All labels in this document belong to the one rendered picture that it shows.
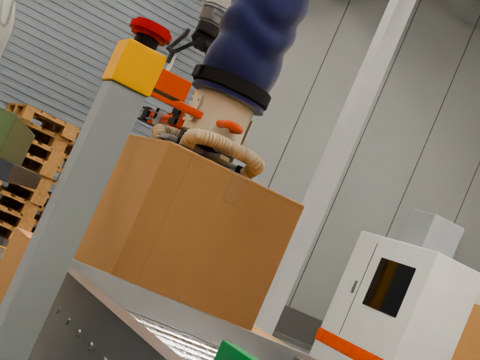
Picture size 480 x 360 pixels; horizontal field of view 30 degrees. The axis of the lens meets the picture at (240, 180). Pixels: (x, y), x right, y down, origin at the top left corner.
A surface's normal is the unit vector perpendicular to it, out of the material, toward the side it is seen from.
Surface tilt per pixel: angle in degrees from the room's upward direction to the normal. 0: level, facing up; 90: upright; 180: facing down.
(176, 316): 90
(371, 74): 90
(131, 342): 90
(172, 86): 91
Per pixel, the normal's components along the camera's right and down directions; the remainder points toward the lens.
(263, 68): 0.69, -0.03
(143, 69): 0.39, 0.09
